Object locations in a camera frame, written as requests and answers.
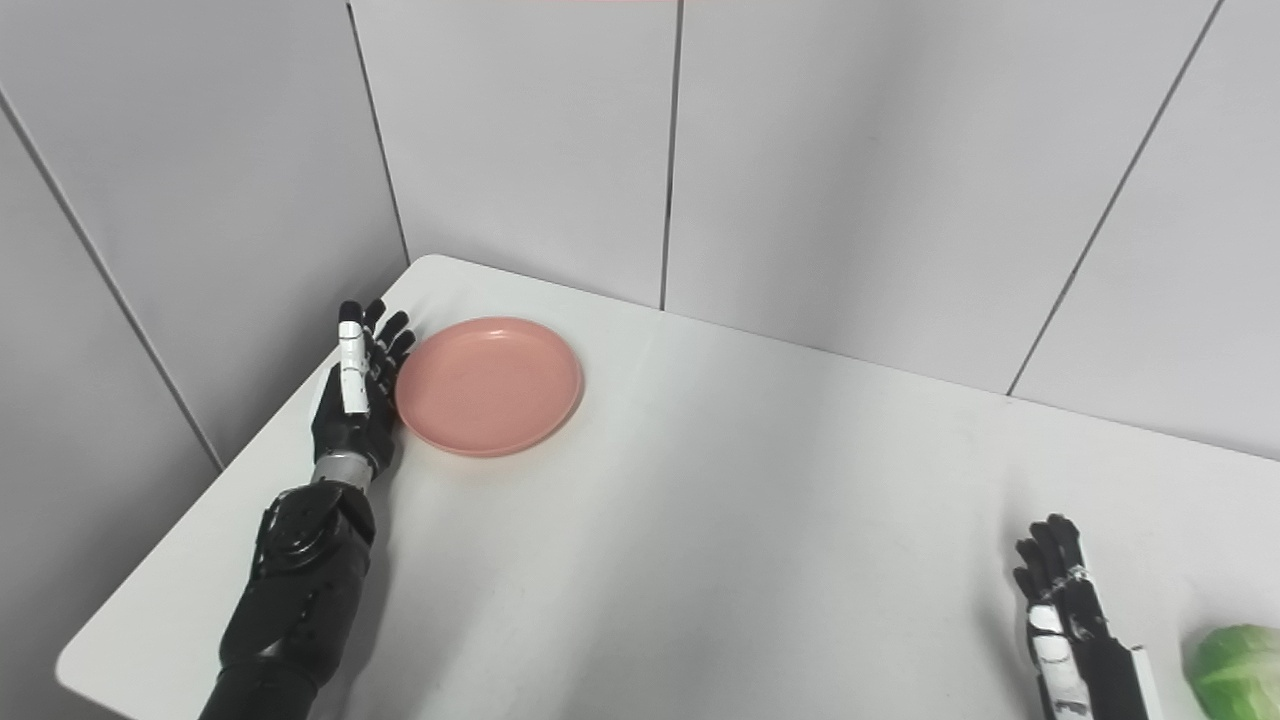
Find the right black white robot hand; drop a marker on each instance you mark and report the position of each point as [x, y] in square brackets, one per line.
[1085, 640]

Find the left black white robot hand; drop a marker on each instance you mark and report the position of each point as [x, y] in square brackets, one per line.
[352, 410]

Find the pink round plate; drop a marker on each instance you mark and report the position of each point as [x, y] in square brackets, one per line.
[489, 386]

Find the green white cabbage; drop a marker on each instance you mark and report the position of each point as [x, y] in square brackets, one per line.
[1238, 672]

